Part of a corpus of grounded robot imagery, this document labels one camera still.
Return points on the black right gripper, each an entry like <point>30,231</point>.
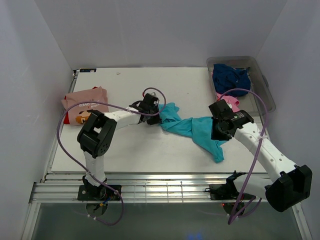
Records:
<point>216,130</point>

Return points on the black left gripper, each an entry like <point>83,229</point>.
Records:
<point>154,118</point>

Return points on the teal t-shirt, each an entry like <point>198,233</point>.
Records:
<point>199,129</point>

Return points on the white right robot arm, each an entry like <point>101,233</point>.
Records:
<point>287,183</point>

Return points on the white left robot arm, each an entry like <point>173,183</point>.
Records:
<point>97,133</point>

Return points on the pink crumpled t-shirt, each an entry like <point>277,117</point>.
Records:
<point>233,102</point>

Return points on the clear plastic bin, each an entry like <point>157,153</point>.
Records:
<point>258,84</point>

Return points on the navy blue crumpled t-shirt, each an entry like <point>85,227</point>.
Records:
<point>225,78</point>

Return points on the folded pink printed t-shirt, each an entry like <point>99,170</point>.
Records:
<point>101,108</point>

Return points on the blue white label sticker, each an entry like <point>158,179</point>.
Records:
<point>87,70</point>

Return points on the folded red t-shirt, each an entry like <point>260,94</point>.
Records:
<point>80,113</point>

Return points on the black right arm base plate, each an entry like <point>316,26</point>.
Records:
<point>221,192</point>

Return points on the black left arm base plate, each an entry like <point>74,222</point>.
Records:
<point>88,193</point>

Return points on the aluminium frame rail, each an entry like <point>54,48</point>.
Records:
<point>136,188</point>

